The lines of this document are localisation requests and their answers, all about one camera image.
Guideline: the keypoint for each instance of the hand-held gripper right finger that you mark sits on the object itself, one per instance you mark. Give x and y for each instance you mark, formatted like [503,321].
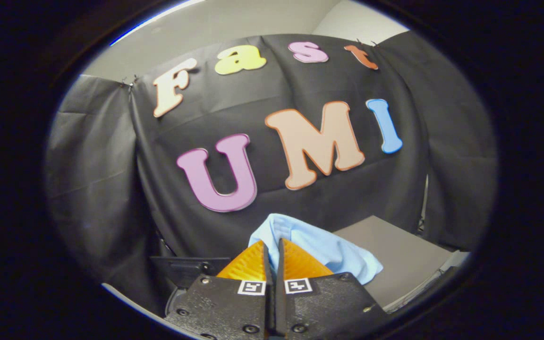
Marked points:
[319,307]

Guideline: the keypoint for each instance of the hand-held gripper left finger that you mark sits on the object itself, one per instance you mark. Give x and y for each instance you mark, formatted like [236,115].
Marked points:
[234,311]

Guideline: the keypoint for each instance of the light blue shirt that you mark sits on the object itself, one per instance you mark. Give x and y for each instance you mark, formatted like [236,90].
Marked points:
[328,250]

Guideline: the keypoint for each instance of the dark washing machine lid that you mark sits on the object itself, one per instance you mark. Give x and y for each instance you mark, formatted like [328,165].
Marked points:
[182,269]

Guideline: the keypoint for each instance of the beige cabinet with grey top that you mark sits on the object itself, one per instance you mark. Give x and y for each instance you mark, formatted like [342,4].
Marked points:
[404,259]

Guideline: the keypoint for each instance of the black backdrop cloth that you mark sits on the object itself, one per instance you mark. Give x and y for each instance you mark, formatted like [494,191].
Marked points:
[102,189]

